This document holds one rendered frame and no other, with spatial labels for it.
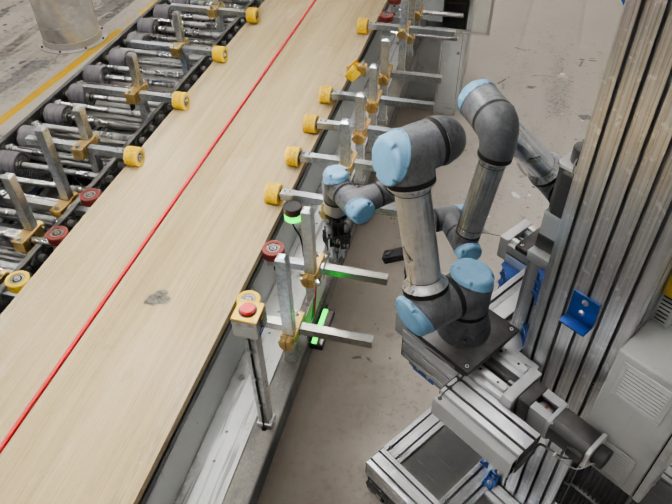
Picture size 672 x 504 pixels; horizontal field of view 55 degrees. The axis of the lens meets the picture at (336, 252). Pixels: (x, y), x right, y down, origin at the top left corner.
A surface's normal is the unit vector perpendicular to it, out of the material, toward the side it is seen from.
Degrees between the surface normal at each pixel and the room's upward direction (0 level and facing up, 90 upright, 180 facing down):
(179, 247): 0
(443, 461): 0
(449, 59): 90
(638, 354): 0
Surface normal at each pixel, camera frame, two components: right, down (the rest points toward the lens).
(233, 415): -0.02, -0.73
